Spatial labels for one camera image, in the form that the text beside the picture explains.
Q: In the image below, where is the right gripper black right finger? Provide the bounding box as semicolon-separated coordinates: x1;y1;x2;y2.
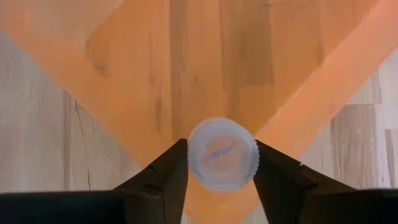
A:
252;139;356;224

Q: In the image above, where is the orange translucent plastic basket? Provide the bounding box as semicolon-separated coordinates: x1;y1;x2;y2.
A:
0;0;398;224

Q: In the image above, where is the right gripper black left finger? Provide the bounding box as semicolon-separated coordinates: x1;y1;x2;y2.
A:
113;138;190;224

